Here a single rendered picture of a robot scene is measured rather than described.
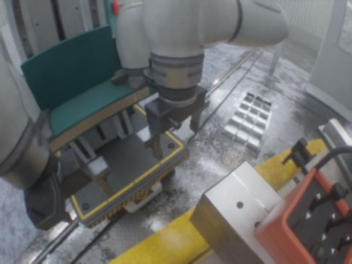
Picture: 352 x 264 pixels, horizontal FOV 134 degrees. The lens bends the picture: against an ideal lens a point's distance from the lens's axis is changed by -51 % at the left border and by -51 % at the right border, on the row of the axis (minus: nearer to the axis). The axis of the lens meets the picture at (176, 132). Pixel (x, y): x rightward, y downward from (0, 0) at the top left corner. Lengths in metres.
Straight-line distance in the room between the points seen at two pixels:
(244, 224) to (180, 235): 0.69
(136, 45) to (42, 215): 0.45
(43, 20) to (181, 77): 0.55
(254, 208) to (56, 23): 0.79
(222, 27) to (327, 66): 3.03
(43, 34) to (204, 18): 0.55
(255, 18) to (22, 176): 0.37
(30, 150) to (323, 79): 3.34
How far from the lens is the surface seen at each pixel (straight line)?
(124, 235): 1.03
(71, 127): 0.48
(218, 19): 0.22
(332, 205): 0.32
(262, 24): 0.27
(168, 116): 0.27
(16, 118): 0.18
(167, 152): 0.79
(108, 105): 0.48
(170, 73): 0.23
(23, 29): 0.61
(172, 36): 0.20
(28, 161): 0.20
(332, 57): 3.20
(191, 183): 1.06
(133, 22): 0.47
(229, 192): 0.33
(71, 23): 0.65
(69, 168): 0.25
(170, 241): 0.98
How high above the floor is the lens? 0.98
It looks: 49 degrees down
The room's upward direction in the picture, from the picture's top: straight up
